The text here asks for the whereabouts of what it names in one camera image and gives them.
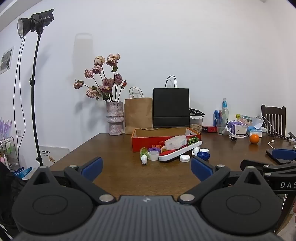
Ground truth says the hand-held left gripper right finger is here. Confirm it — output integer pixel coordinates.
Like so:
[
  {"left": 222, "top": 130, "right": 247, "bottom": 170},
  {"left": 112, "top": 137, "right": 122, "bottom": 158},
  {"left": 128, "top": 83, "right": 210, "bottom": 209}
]
[{"left": 178, "top": 156, "right": 270, "bottom": 205}]

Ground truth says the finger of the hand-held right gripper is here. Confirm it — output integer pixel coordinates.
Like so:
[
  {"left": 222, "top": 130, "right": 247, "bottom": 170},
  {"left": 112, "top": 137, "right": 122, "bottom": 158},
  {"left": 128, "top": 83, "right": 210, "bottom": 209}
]
[
  {"left": 240, "top": 159, "right": 296, "bottom": 173},
  {"left": 272, "top": 149, "right": 296, "bottom": 165}
]

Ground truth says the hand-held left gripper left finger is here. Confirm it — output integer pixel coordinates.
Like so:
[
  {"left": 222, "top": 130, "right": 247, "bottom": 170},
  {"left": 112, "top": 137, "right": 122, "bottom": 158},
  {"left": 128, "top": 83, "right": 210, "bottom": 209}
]
[{"left": 28, "top": 157, "right": 116, "bottom": 205}]

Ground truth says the white red plastic tray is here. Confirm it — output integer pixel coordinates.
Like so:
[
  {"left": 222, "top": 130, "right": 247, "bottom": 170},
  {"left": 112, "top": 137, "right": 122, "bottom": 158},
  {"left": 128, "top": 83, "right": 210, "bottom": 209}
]
[{"left": 158, "top": 140, "right": 203, "bottom": 163}]

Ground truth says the clear plastic container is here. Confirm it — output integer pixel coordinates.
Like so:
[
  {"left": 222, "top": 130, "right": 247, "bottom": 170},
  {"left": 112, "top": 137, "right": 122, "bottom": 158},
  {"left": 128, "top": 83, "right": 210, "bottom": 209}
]
[{"left": 164, "top": 135, "right": 188, "bottom": 151}]

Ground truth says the green bottle with white cap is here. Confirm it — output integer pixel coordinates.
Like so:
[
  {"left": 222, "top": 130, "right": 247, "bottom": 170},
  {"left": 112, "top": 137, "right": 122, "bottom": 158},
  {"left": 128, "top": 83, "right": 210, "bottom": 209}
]
[{"left": 139, "top": 147, "right": 148, "bottom": 165}]

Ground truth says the orange cardboard box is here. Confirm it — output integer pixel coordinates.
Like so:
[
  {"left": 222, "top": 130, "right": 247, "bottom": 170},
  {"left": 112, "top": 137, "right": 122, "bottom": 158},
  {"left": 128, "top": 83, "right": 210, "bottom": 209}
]
[{"left": 131, "top": 127, "right": 202, "bottom": 153}]

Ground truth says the black phone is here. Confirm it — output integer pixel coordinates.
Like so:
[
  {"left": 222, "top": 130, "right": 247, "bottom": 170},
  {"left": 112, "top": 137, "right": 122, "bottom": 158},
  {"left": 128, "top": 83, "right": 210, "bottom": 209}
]
[{"left": 265, "top": 149, "right": 284, "bottom": 165}]

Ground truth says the blue white tissue box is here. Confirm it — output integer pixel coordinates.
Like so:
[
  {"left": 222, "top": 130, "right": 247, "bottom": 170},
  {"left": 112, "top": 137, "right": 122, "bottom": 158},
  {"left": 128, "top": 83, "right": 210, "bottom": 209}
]
[{"left": 246, "top": 117, "right": 266, "bottom": 138}]

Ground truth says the white charger box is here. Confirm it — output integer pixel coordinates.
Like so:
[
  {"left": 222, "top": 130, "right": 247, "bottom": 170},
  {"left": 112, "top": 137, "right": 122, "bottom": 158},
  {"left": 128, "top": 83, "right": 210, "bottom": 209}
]
[{"left": 232, "top": 127, "right": 247, "bottom": 137}]

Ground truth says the dark wooden chair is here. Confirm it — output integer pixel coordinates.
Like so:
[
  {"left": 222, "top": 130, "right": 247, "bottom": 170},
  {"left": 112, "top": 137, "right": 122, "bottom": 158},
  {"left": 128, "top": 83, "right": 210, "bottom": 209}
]
[{"left": 261, "top": 104, "right": 287, "bottom": 137}]

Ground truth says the clear container of oats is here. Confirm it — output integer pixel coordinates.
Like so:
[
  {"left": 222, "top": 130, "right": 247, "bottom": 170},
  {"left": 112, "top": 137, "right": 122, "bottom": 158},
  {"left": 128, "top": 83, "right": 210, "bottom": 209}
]
[{"left": 190, "top": 115, "right": 204, "bottom": 133}]

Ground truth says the purple tissue pack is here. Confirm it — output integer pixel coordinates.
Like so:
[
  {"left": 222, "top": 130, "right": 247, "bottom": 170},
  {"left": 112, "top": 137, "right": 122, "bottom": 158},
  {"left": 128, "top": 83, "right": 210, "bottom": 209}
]
[{"left": 226, "top": 120, "right": 249, "bottom": 135}]

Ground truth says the colourful snack bag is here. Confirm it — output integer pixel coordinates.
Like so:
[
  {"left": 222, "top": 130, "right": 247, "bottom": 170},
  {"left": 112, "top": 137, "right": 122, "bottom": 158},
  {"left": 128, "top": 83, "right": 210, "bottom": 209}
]
[{"left": 236, "top": 113, "right": 253, "bottom": 127}]

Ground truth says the pink speckled vase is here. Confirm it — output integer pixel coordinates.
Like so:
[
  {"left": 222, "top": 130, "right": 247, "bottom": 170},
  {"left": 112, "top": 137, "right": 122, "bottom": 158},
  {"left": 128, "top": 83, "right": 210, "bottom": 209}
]
[{"left": 106, "top": 101, "right": 124, "bottom": 136}]

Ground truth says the blue drink can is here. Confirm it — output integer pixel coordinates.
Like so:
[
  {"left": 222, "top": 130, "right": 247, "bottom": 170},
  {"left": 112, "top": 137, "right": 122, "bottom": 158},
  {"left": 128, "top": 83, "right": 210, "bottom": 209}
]
[{"left": 213, "top": 110, "right": 222, "bottom": 127}]

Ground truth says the clear glass bottle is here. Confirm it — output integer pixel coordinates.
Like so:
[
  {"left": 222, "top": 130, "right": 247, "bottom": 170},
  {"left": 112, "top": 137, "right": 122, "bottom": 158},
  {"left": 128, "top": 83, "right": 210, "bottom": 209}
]
[{"left": 221, "top": 98, "right": 229, "bottom": 133}]

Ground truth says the black folded tray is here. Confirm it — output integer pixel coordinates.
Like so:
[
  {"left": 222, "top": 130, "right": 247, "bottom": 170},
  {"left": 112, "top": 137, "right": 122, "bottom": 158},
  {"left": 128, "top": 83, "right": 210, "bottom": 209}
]
[{"left": 189, "top": 108, "right": 205, "bottom": 117}]

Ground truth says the brown paper bag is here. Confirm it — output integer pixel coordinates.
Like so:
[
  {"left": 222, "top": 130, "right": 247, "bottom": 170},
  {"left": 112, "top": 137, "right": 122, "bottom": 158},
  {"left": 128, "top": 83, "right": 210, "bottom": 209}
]
[{"left": 124, "top": 87, "right": 153, "bottom": 135}]

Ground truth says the black paper bag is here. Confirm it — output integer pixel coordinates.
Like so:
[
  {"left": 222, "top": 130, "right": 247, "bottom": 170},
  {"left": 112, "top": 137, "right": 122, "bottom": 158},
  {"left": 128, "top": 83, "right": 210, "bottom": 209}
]
[{"left": 153, "top": 75, "right": 190, "bottom": 128}]

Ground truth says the blue packet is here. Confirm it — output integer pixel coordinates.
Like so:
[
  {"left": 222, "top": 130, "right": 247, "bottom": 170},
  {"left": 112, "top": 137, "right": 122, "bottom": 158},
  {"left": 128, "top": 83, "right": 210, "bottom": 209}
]
[{"left": 14, "top": 167, "right": 35, "bottom": 180}]

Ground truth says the dried roses bouquet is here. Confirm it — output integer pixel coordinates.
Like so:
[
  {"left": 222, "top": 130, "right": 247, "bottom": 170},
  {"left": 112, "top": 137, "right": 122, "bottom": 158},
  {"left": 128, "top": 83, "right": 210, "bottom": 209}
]
[{"left": 73, "top": 53, "right": 127, "bottom": 103}]

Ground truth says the dark cloth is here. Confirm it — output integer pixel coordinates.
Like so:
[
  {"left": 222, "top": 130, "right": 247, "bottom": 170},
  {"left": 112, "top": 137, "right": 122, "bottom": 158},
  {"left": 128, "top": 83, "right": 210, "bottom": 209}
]
[{"left": 0, "top": 162, "right": 28, "bottom": 232}]

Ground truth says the purple lavender decoration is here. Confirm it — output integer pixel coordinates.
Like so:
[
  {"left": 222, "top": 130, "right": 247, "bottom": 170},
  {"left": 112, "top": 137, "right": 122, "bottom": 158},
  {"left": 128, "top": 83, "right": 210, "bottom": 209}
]
[{"left": 0, "top": 117, "right": 12, "bottom": 139}]

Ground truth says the black studio light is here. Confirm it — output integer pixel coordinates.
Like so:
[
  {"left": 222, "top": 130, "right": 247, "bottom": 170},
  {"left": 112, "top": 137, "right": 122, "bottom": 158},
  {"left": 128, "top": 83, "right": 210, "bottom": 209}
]
[{"left": 17, "top": 9, "right": 55, "bottom": 39}]

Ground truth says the white charger cable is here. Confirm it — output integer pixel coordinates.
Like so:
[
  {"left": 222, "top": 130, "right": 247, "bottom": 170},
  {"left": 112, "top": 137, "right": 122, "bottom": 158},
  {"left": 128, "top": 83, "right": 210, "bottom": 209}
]
[{"left": 257, "top": 115, "right": 281, "bottom": 135}]

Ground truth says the wire rack with bottles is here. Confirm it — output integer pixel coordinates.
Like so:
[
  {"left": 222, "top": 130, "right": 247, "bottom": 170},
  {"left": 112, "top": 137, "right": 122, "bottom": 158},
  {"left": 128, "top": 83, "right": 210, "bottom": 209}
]
[{"left": 0, "top": 137, "right": 19, "bottom": 171}]

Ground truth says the black light cable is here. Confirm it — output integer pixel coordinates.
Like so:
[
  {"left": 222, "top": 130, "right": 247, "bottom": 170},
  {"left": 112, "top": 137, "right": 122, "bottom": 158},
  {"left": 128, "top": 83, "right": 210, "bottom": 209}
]
[{"left": 13, "top": 37, "right": 26, "bottom": 139}]

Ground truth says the wall poster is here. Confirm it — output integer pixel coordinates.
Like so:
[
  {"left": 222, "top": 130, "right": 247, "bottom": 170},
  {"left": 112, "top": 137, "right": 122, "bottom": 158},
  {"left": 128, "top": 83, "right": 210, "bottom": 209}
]
[{"left": 0, "top": 46, "right": 15, "bottom": 75}]

